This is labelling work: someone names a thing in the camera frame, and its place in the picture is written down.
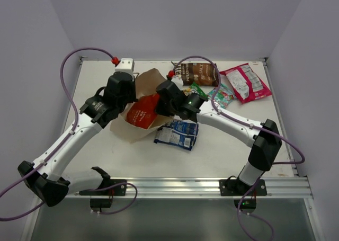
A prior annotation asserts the beige paper bag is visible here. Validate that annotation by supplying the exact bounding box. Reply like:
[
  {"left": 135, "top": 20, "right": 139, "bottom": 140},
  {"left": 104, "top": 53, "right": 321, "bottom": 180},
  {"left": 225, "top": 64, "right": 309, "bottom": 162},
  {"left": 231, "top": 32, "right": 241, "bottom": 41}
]
[{"left": 110, "top": 68, "right": 173, "bottom": 143}]

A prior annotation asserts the red snack bag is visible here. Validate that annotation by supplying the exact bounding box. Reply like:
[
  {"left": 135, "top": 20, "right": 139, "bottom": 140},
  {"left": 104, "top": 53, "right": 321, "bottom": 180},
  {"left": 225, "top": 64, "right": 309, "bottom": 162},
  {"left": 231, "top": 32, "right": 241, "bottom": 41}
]
[{"left": 126, "top": 93, "right": 159, "bottom": 129}]

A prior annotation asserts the green yellow candy bag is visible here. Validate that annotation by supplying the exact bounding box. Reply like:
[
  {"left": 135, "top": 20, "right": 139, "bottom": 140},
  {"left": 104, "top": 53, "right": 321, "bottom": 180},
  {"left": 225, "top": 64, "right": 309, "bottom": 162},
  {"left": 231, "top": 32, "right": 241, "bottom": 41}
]
[{"left": 183, "top": 82, "right": 207, "bottom": 97}]

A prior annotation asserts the blue snack bag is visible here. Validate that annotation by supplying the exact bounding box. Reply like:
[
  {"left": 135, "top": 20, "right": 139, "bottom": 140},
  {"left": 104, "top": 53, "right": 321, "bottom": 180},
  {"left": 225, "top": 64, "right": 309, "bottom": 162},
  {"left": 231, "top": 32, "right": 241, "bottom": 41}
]
[{"left": 154, "top": 120, "right": 199, "bottom": 151}]

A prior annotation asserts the brown chips bag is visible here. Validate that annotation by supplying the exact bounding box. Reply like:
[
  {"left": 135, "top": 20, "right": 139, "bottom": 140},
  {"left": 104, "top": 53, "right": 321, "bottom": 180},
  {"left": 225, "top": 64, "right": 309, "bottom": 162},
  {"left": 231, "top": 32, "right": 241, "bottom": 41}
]
[{"left": 168, "top": 63, "right": 219, "bottom": 87}]

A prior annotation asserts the teal snack bag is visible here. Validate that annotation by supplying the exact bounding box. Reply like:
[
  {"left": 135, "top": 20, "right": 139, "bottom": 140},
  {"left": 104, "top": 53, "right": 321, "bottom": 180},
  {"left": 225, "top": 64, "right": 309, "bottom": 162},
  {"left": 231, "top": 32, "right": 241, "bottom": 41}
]
[{"left": 215, "top": 84, "right": 237, "bottom": 109}]

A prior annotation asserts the pink snack bag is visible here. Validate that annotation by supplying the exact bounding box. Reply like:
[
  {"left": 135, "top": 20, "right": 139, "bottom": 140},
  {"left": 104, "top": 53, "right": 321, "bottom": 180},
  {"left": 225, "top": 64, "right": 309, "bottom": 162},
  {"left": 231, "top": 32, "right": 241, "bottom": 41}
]
[{"left": 220, "top": 63, "right": 272, "bottom": 104}]

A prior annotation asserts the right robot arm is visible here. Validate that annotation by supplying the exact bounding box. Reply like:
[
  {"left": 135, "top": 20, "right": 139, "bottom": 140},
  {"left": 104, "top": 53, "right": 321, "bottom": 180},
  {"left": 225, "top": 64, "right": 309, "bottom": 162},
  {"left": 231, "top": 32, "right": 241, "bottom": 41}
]
[{"left": 156, "top": 80, "right": 282, "bottom": 195}]

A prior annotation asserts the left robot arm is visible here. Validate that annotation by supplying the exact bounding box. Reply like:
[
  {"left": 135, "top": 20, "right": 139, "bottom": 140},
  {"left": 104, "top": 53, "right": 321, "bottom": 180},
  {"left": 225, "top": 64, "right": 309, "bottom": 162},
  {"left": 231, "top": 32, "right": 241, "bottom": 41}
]
[{"left": 17, "top": 72, "right": 137, "bottom": 207}]

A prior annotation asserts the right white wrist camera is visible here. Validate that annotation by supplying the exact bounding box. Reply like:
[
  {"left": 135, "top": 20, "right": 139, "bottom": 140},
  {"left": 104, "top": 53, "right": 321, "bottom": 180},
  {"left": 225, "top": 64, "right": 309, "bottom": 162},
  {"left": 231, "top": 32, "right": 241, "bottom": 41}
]
[{"left": 166, "top": 70, "right": 183, "bottom": 89}]

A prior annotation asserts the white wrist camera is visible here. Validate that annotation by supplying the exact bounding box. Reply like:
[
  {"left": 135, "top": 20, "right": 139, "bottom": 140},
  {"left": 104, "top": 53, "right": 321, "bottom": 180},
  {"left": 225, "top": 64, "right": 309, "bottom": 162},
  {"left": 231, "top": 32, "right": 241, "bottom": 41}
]
[
  {"left": 166, "top": 70, "right": 183, "bottom": 89},
  {"left": 111, "top": 57, "right": 135, "bottom": 76}
]

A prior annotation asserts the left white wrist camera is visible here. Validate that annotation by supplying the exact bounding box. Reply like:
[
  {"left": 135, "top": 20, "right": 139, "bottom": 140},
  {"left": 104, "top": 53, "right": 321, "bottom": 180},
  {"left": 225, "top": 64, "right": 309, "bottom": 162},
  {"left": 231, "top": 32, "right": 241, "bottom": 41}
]
[{"left": 111, "top": 57, "right": 135, "bottom": 76}]

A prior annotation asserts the left black base bracket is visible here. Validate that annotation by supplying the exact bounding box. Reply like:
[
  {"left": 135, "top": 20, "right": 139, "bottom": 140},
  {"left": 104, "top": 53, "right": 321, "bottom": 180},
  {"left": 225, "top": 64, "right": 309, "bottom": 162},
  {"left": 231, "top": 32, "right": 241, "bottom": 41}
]
[{"left": 89, "top": 178, "right": 127, "bottom": 212}]

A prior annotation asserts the black base bracket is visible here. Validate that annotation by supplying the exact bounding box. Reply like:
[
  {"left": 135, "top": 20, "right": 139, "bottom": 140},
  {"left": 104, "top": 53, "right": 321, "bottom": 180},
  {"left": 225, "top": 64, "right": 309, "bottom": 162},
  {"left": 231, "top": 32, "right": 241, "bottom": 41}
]
[
  {"left": 218, "top": 175, "right": 267, "bottom": 213},
  {"left": 89, "top": 178, "right": 127, "bottom": 212}
]

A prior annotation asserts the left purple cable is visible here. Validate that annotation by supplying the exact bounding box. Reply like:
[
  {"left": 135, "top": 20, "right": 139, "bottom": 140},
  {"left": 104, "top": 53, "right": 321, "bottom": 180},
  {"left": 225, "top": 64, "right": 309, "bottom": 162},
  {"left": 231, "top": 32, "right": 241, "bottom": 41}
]
[{"left": 0, "top": 47, "right": 114, "bottom": 222}]

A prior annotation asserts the purple cable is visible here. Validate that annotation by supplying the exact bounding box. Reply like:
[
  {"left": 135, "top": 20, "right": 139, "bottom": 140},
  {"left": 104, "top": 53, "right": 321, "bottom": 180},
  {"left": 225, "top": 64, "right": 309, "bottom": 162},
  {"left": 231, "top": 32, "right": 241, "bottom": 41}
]
[
  {"left": 0, "top": 47, "right": 114, "bottom": 222},
  {"left": 171, "top": 56, "right": 306, "bottom": 240}
]

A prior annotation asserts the right black base bracket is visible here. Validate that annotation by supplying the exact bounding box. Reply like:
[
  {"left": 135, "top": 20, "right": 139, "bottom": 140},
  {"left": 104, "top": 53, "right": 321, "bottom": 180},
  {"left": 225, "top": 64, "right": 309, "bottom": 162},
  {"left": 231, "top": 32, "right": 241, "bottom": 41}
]
[{"left": 218, "top": 175, "right": 267, "bottom": 213}]

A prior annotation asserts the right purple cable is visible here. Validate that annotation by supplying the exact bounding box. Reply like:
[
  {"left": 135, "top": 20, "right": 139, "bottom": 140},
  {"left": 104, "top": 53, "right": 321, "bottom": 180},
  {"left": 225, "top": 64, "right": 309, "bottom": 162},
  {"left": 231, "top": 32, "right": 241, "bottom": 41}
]
[{"left": 171, "top": 56, "right": 306, "bottom": 240}]

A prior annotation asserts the aluminium mounting rail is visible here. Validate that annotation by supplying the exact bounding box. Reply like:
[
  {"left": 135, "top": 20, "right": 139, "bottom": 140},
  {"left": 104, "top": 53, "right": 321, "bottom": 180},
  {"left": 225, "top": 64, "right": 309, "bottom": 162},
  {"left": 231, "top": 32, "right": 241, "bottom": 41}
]
[{"left": 66, "top": 176, "right": 313, "bottom": 199}]

